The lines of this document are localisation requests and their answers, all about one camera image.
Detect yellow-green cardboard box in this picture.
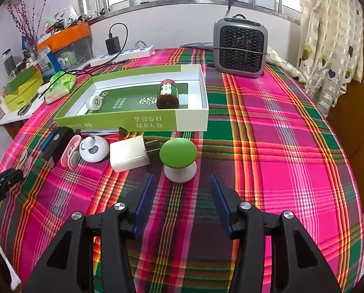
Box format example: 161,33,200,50
0,79,45,112

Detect storage bin with orange lid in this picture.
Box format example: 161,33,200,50
35,22,92,64

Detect green mushroom lamp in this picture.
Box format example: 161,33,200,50
159,137,198,184

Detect white power strip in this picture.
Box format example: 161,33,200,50
90,45,156,67

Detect black charger cable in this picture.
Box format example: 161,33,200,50
43,23,129,101

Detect pink green plaid blanket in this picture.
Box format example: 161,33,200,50
0,47,364,293

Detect brown jar with red lid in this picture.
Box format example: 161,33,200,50
156,79,180,110

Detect grey scissors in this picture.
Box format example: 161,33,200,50
17,98,37,116

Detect purple flower branches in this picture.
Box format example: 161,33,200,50
6,0,52,46

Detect metal window grille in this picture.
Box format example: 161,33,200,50
78,0,304,25

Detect dark glass jar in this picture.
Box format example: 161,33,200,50
2,49,16,77

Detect black rectangular device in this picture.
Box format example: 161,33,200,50
42,126,75,168

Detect blue and white carton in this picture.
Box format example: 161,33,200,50
37,46,56,77

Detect pink white small clip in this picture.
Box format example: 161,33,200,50
17,151,33,178

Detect pink oval case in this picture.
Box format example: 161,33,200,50
61,134,82,168

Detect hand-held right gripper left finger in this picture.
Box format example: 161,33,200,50
22,173,155,293

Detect brown wooden wardrobe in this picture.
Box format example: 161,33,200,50
327,6,364,214

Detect pile of assorted clutter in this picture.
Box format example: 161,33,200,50
38,6,91,34

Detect white charger adapter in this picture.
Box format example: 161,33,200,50
109,136,159,173

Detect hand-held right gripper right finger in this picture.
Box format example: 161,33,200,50
211,173,343,293

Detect green tissue pack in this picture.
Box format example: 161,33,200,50
44,71,77,104

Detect cream patterned curtain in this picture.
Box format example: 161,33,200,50
296,0,364,107

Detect white side table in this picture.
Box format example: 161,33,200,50
0,98,45,126

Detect white printed bedding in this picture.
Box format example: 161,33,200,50
266,47,307,83

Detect grey space heater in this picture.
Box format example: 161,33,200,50
213,14,268,78

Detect white panda figure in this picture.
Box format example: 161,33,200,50
79,135,110,163

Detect green and white cardboard box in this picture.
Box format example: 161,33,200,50
53,64,209,132

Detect black charger plug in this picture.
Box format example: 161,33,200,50
105,36,121,55

